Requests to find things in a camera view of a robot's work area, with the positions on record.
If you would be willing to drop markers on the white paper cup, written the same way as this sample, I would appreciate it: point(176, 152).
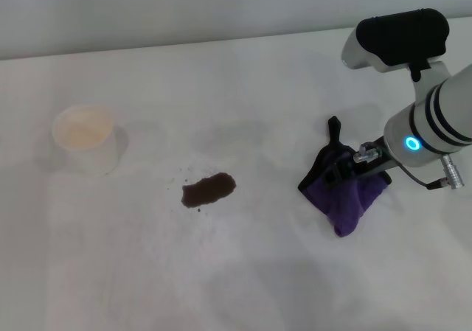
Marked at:
point(92, 143)

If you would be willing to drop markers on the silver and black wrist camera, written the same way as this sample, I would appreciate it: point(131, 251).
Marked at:
point(402, 36)

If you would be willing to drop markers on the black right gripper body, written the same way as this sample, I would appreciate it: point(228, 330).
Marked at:
point(370, 167)

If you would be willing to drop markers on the small silver metal plug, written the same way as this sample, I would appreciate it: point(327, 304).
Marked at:
point(366, 153)

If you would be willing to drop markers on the purple rag with black edge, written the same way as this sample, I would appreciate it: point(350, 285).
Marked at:
point(346, 205)

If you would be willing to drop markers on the dark brown liquid stain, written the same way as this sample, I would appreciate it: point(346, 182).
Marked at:
point(208, 191)

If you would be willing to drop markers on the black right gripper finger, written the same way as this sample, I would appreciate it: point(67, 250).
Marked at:
point(348, 168)
point(332, 177)

